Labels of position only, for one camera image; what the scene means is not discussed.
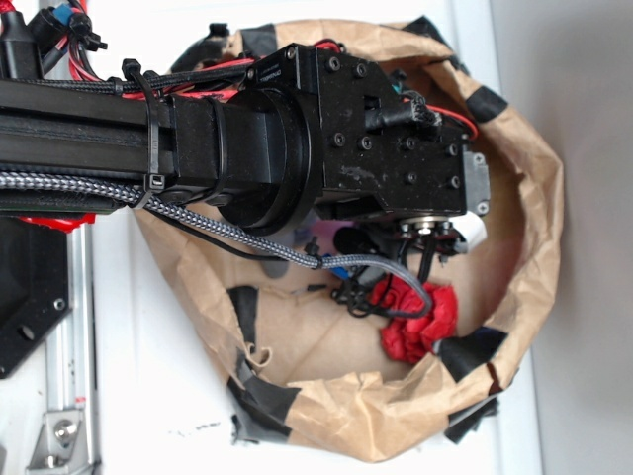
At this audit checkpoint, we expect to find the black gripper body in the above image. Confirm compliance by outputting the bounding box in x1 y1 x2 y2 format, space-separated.
251 45 490 254

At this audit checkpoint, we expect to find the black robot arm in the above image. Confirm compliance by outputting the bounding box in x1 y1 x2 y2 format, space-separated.
1 40 491 237

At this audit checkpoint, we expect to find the grey plush elephant toy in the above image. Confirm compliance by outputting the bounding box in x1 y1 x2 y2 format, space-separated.
261 261 290 279

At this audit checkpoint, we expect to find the red crumpled paper ball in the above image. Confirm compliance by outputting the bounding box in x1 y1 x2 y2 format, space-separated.
369 277 458 364

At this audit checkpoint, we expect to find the brown paper bag bin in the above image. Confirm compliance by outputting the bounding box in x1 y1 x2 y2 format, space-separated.
136 18 564 462

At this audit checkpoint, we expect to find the grey braided cable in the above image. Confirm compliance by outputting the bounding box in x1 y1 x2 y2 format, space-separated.
0 170 434 319

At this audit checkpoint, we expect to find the red and black wire bundle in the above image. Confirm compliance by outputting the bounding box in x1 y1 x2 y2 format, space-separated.
0 0 258 100

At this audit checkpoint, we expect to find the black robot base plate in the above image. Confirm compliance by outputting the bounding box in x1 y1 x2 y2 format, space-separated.
1 217 70 379

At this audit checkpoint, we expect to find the aluminium extrusion rail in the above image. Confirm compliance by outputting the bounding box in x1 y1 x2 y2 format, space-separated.
45 225 101 474

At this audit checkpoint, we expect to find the metal corner bracket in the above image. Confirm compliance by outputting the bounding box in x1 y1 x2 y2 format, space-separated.
25 409 96 475

